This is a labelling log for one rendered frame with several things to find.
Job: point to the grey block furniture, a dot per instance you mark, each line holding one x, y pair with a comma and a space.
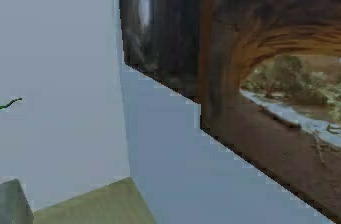
4, 203

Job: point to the landscape arch wall picture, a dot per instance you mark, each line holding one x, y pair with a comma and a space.
264, 110

